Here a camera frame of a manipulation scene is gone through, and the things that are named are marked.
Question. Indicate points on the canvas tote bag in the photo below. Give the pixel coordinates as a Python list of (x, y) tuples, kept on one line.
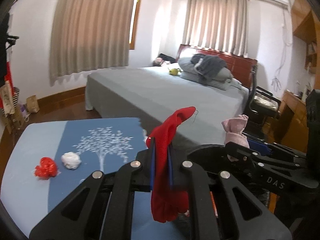
[(7, 99)]

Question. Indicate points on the wooden desk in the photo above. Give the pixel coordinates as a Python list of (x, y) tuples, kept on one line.
[(289, 127)]

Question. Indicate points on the beige curtain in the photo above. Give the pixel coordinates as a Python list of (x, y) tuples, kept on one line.
[(220, 25), (88, 35)]

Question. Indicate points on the grey pillow stack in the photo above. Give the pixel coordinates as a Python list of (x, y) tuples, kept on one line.
[(188, 73)]

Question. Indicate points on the red wooden headboard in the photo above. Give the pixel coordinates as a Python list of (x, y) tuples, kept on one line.
[(239, 66)]

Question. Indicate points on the blue tree-print tablecloth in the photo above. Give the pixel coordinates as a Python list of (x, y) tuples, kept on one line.
[(102, 144)]

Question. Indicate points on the striped basket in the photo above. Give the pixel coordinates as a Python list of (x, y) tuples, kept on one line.
[(15, 96)]

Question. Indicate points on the red plastic bag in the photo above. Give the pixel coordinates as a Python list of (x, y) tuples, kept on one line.
[(46, 169)]

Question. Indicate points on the dark grey folded blanket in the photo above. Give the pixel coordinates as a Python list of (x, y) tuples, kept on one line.
[(210, 67)]

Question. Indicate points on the grey bed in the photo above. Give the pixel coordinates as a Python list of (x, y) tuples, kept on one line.
[(152, 95)]

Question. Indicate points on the green plush toy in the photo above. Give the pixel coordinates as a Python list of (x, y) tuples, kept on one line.
[(175, 71)]

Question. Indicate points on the brown paper bag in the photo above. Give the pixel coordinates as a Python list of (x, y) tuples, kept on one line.
[(32, 104)]

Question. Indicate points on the pink plush toy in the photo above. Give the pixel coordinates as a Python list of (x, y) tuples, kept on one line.
[(158, 62)]

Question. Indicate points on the red cloth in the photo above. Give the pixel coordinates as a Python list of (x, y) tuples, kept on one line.
[(166, 203)]

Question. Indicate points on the wooden coat rack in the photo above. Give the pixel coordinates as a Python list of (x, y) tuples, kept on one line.
[(6, 41)]

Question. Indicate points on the red hanging garment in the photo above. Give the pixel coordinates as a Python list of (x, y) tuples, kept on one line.
[(6, 76)]

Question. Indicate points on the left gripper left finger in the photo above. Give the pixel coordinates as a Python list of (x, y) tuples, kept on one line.
[(101, 207)]

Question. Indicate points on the right beige curtain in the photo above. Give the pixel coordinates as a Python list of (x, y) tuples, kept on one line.
[(220, 25)]

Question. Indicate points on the left beige curtain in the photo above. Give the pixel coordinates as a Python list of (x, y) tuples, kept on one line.
[(88, 35)]

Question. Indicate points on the black-lined trash bin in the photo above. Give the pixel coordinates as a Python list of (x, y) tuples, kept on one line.
[(225, 167)]

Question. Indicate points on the white tissue ball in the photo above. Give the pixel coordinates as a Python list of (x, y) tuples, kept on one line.
[(71, 160)]

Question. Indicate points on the pink sock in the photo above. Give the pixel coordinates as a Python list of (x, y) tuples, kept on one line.
[(234, 128)]

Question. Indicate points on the black office chair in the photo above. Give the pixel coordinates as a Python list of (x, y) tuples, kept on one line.
[(261, 105)]

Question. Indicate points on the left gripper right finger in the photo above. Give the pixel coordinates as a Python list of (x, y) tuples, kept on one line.
[(203, 224)]

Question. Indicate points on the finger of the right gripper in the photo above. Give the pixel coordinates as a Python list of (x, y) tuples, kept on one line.
[(260, 147), (239, 152)]

